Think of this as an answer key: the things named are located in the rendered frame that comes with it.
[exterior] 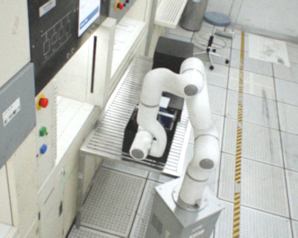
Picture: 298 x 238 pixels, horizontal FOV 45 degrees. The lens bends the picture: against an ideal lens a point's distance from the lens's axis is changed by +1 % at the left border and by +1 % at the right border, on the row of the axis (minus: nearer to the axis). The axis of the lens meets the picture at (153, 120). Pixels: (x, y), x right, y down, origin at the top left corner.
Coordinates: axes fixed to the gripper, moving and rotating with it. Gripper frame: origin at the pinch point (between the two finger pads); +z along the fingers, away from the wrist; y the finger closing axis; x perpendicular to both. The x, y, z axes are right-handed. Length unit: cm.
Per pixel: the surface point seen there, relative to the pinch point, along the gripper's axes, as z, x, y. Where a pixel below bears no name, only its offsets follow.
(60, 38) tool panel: -32, 49, -38
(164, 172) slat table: -8.6, -30.3, 13.5
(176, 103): 47, -20, 9
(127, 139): -1.9, -19.0, -11.2
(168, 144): -2.0, -14.2, 11.9
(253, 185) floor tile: 82, -106, 89
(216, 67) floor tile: 285, -106, 40
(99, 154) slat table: -8.9, -29.5, -25.0
